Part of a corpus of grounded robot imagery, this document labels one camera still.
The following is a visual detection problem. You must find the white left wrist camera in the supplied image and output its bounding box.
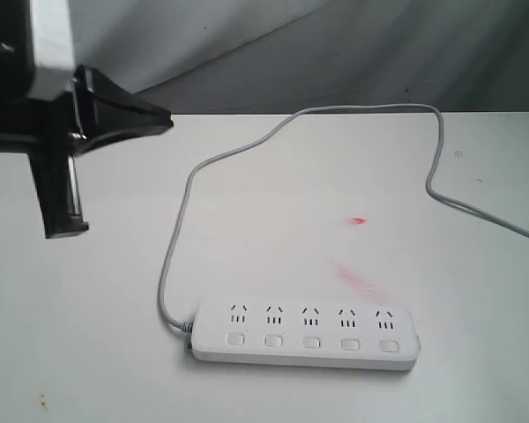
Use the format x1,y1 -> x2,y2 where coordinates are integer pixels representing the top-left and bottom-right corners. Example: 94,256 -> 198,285
27,0 -> 76,101

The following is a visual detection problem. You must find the white five-socket power strip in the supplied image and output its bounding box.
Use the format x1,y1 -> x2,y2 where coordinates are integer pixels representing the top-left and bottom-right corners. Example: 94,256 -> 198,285
190,298 -> 421,371

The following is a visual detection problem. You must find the grey power cable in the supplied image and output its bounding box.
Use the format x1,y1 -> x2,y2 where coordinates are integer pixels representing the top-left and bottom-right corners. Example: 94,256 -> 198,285
157,102 -> 529,336

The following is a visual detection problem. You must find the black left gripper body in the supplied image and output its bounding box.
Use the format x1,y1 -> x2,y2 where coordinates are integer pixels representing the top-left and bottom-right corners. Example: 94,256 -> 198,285
0,1 -> 88,239

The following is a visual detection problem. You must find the white backdrop cloth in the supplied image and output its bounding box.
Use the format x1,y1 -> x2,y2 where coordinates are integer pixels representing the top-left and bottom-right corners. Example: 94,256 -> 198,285
70,1 -> 529,114

